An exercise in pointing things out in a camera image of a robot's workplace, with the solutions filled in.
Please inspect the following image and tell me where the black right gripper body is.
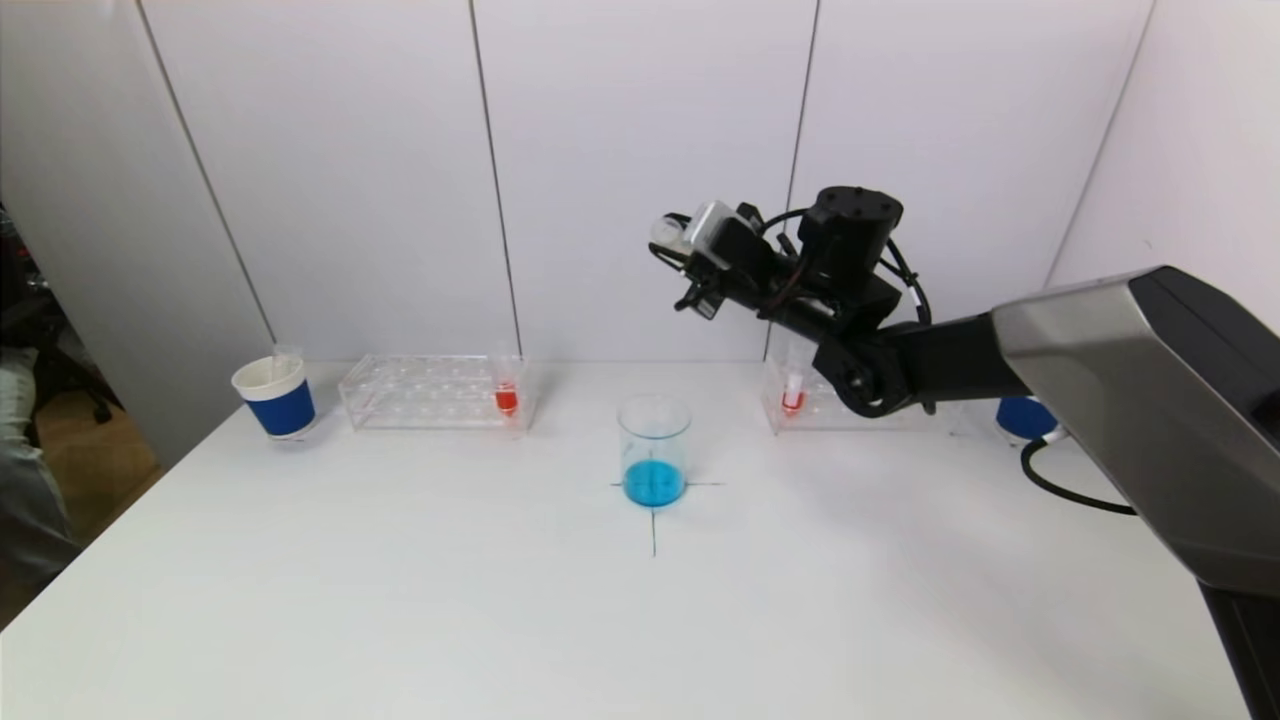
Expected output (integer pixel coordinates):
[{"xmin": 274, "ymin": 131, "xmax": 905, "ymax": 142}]
[{"xmin": 681, "ymin": 240, "xmax": 827, "ymax": 332}]

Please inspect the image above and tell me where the clear acrylic test tube rack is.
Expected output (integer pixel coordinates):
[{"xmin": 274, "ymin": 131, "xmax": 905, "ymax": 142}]
[
  {"xmin": 761, "ymin": 330, "xmax": 966, "ymax": 437},
  {"xmin": 338, "ymin": 354, "xmax": 532, "ymax": 434}
]

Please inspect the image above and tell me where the white labelled red pigment tube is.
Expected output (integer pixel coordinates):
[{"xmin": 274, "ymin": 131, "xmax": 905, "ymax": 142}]
[{"xmin": 779, "ymin": 345, "xmax": 814, "ymax": 418}]

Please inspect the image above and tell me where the clear glass beaker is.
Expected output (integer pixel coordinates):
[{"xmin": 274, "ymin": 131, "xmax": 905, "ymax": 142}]
[{"xmin": 617, "ymin": 396, "xmax": 692, "ymax": 509}]

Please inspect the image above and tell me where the red pigment test tube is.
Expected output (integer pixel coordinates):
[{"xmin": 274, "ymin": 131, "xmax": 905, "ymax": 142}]
[{"xmin": 487, "ymin": 341, "xmax": 523, "ymax": 420}]

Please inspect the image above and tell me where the blue white paper cup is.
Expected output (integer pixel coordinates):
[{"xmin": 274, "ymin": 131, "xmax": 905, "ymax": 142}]
[
  {"xmin": 231, "ymin": 354, "xmax": 319, "ymax": 442},
  {"xmin": 996, "ymin": 396, "xmax": 1061, "ymax": 443}
]

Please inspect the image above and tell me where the black office chair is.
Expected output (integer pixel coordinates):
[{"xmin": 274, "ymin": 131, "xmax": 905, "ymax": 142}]
[{"xmin": 0, "ymin": 200, "xmax": 113, "ymax": 426}]

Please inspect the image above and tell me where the person in grey clothes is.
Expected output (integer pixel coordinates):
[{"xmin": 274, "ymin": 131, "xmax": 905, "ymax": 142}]
[{"xmin": 0, "ymin": 350, "xmax": 88, "ymax": 593}]

